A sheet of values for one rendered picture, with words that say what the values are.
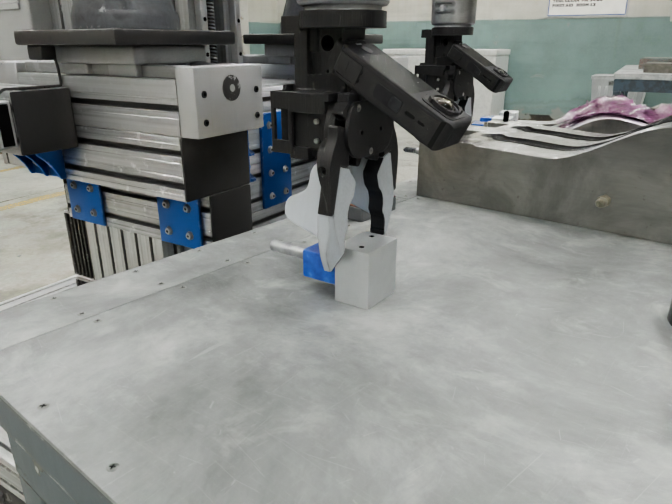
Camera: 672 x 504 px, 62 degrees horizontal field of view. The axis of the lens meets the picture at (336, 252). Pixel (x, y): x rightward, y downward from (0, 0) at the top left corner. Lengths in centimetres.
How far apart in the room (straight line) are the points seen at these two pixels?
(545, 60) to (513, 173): 742
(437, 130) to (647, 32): 770
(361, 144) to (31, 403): 30
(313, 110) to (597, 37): 771
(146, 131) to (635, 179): 63
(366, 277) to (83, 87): 58
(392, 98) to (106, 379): 29
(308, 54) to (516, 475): 35
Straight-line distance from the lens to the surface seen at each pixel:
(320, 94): 46
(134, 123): 85
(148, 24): 87
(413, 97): 43
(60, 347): 49
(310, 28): 49
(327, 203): 45
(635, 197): 76
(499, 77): 99
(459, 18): 102
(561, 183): 78
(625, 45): 811
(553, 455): 36
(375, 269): 49
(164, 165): 82
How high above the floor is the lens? 102
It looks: 21 degrees down
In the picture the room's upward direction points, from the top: straight up
